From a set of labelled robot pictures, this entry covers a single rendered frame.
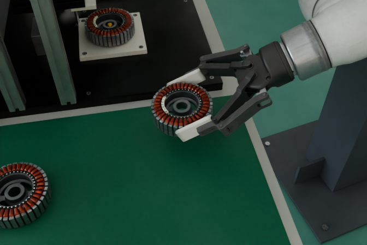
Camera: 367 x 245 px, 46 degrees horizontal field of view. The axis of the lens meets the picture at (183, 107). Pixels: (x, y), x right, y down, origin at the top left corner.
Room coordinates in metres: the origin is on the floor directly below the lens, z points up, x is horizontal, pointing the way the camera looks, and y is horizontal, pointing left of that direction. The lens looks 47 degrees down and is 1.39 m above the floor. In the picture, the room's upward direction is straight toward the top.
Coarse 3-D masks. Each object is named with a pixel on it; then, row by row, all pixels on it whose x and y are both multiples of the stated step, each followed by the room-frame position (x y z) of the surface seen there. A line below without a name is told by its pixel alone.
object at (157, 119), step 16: (160, 96) 0.55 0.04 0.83; (176, 96) 0.57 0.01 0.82; (192, 96) 0.56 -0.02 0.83; (208, 96) 0.55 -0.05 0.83; (160, 112) 0.51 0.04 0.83; (176, 112) 0.53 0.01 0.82; (192, 112) 0.53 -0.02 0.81; (208, 112) 0.52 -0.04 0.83; (160, 128) 0.50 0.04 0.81; (176, 128) 0.48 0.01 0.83
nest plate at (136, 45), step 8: (136, 16) 0.88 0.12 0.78; (80, 24) 0.85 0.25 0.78; (136, 24) 0.85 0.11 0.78; (80, 32) 0.82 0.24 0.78; (136, 32) 0.82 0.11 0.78; (80, 40) 0.79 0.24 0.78; (88, 40) 0.79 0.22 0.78; (128, 40) 0.79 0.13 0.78; (136, 40) 0.79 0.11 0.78; (144, 40) 0.79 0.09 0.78; (80, 48) 0.76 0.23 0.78; (88, 48) 0.76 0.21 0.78; (96, 48) 0.76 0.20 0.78; (104, 48) 0.76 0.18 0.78; (112, 48) 0.76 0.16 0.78; (120, 48) 0.76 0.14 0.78; (128, 48) 0.76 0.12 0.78; (136, 48) 0.76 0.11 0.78; (144, 48) 0.76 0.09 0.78; (80, 56) 0.73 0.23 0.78; (88, 56) 0.73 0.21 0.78; (96, 56) 0.73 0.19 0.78; (104, 56) 0.74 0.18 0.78; (112, 56) 0.74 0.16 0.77; (120, 56) 0.74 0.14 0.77
